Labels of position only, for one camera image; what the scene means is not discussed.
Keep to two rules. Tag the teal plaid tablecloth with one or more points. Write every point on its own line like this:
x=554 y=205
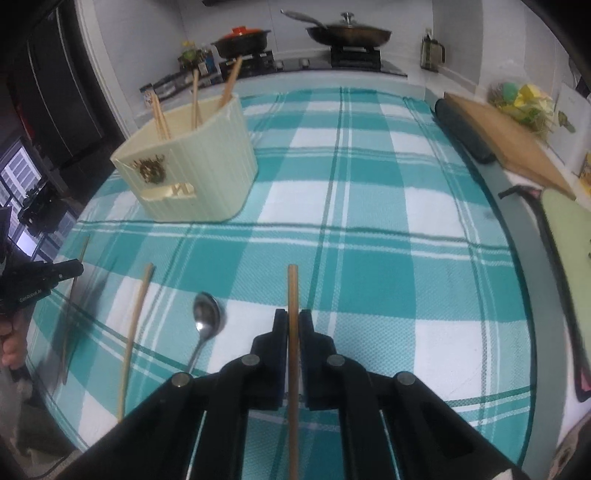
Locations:
x=392 y=277

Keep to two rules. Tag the glass pan lid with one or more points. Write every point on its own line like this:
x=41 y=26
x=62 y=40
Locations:
x=348 y=25

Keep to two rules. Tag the dark frying pan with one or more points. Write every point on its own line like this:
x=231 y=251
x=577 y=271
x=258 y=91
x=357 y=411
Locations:
x=351 y=37

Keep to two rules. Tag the white box with leaf print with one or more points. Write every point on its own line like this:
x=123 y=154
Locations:
x=570 y=115

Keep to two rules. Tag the person's left hand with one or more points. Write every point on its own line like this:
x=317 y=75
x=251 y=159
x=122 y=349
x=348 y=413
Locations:
x=11 y=341

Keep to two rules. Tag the black cooking pot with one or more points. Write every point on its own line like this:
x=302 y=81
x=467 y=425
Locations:
x=242 y=44

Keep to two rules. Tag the dark glass bottle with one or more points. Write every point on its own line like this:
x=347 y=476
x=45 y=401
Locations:
x=430 y=50

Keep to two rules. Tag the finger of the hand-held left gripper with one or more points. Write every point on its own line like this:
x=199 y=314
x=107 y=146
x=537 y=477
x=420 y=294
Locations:
x=64 y=270

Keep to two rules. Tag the black gas stove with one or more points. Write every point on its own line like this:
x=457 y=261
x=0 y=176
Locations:
x=323 y=63

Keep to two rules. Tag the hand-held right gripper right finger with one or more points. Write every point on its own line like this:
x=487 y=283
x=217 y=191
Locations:
x=305 y=350

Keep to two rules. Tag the colourful printed packet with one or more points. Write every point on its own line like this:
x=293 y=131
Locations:
x=586 y=173

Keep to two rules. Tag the metal spoon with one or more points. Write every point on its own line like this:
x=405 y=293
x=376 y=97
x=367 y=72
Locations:
x=206 y=314

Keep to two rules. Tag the dark rolled mat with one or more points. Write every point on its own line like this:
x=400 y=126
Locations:
x=464 y=129

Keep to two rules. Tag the black device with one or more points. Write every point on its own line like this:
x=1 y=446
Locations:
x=41 y=205

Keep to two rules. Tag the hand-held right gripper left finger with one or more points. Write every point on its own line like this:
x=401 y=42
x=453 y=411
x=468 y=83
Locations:
x=281 y=350

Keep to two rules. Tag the black refrigerator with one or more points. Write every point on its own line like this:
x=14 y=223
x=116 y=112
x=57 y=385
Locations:
x=51 y=92

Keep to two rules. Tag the wooden cutting board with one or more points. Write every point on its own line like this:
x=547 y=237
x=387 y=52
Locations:
x=503 y=134

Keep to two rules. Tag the cream ribbed utensil holder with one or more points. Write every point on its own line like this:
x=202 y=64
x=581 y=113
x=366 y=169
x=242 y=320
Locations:
x=207 y=161

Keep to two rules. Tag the red pot lid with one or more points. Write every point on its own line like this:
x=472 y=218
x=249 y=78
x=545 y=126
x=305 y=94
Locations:
x=242 y=31

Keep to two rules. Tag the yellow green plastic bag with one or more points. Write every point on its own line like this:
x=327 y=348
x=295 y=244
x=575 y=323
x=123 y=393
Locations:
x=524 y=101

